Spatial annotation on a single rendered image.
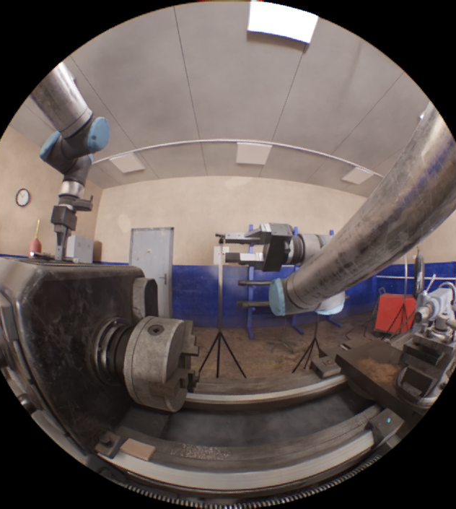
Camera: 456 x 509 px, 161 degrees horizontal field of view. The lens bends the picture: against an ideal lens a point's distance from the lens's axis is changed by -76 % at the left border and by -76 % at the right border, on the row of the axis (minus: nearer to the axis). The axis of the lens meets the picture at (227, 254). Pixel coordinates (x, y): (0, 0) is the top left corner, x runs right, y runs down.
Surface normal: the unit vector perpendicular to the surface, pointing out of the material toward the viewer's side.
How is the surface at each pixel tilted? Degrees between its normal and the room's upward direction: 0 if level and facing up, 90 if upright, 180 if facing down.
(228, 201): 90
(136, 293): 90
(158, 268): 90
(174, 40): 180
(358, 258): 121
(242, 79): 180
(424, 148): 84
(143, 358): 52
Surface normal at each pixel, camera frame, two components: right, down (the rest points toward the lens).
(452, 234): -1.00, -0.02
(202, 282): 0.00, -0.07
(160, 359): 0.02, -0.71
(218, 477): 0.02, -0.85
